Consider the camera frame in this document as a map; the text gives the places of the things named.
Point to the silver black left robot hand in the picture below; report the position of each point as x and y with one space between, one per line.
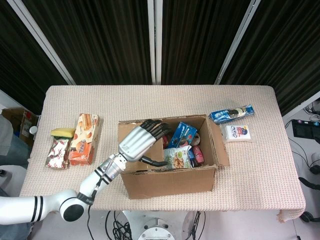
136 145

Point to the brown cardboard shipping box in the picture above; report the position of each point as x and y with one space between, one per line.
170 182

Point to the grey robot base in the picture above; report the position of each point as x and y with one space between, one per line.
156 230

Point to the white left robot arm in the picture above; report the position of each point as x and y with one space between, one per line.
55 203

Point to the blue cookie box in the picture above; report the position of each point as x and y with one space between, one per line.
182 133

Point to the orange biscuit box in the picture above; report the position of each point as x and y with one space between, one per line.
83 140

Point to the open cardboard box with red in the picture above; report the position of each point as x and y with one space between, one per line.
18 120

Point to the green white snack bag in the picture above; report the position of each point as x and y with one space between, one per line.
178 158

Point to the beige waffle tablecloth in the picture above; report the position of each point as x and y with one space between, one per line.
160 100

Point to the dark blue snack pack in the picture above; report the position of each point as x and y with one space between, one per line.
192 160

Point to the brown white round tin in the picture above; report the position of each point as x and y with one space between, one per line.
197 139

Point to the yellow green sponge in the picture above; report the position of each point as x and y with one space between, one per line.
62 132

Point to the red white snack packet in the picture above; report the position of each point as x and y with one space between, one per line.
57 155

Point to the blue Oreo cookie pack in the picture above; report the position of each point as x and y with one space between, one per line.
230 113

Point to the white tissue pack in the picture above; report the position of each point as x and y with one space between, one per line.
237 133

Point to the black curtain panel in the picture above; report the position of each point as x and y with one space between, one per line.
197 40
20 67
285 50
100 40

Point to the black electronic device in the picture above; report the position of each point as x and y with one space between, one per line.
306 128

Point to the white frame post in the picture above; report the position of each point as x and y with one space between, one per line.
236 42
42 42
155 42
302 103

